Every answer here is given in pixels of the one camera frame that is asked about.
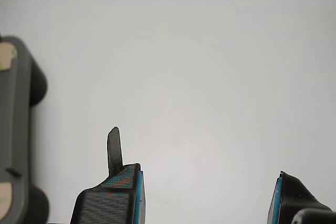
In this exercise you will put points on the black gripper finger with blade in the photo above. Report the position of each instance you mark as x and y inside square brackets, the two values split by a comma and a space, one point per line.
[105, 203]

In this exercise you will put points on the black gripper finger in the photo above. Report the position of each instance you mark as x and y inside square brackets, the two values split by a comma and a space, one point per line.
[294, 197]

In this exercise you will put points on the beige adhesive tape strip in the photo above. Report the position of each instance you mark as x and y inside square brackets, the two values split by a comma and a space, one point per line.
[6, 56]
[4, 199]

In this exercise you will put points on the gray printed fixture plate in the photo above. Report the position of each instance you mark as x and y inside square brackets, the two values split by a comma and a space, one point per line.
[22, 129]

